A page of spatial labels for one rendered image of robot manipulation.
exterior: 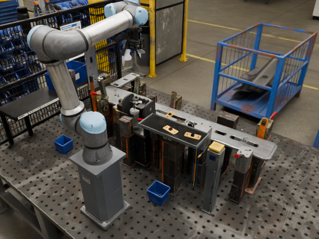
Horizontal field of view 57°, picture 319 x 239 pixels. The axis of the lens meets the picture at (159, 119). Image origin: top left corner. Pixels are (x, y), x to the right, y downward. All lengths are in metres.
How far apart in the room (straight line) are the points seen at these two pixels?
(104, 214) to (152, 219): 0.27
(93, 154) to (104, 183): 0.16
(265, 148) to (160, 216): 0.72
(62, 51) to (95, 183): 0.67
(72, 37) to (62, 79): 0.24
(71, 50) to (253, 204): 1.33
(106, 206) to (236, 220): 0.72
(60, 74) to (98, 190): 0.61
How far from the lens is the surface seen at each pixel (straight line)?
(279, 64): 3.45
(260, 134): 1.93
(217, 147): 1.50
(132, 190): 1.90
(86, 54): 2.33
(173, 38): 5.30
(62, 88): 1.40
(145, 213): 1.78
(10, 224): 2.90
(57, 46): 1.22
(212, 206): 1.78
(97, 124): 1.39
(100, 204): 1.64
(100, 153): 1.47
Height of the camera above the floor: 2.07
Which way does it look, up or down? 33 degrees down
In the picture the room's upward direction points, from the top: straight up
